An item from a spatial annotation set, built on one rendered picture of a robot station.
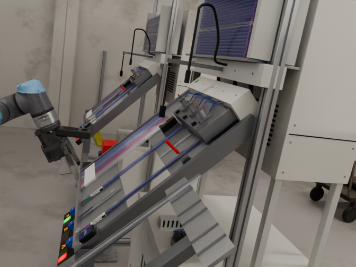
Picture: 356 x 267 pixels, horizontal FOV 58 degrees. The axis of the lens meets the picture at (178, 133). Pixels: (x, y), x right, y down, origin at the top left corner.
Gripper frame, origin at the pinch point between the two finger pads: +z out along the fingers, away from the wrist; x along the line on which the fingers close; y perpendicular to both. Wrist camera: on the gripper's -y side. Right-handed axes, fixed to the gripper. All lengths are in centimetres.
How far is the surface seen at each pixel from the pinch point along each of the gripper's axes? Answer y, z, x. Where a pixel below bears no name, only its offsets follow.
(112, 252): 20, 91, -82
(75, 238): 8.1, 14.9, 15.5
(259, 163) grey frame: -56, 13, 25
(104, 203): -2.9, 14.2, 2.1
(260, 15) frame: -70, -30, 22
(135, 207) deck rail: -13.8, 10.8, 21.0
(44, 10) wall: 18, -104, -403
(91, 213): 2.9, 15.8, 2.0
